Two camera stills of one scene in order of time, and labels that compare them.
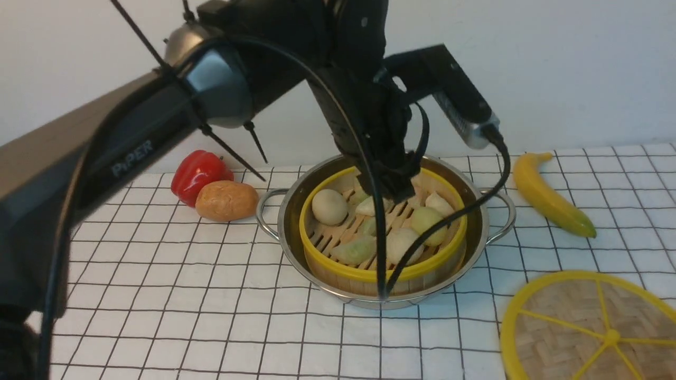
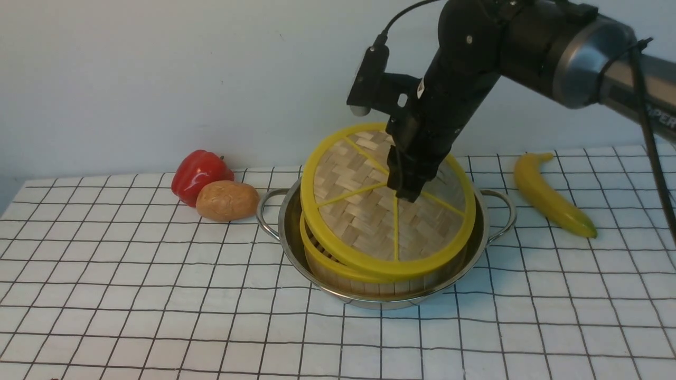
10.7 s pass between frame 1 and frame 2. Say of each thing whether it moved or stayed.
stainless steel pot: stayed
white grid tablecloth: stayed
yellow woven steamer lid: moved
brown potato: stayed
